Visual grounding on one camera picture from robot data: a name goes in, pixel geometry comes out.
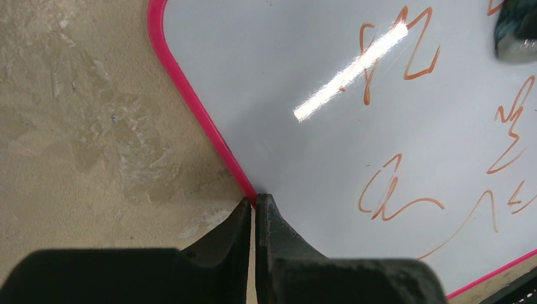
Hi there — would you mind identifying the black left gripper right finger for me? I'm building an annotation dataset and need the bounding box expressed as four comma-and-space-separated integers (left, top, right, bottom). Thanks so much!
255, 194, 447, 303

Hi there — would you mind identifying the white board with pink rim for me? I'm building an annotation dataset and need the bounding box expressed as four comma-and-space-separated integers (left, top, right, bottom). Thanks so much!
147, 1, 536, 297

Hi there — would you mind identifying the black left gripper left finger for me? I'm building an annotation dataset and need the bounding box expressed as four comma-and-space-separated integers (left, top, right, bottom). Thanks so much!
1, 198, 251, 303

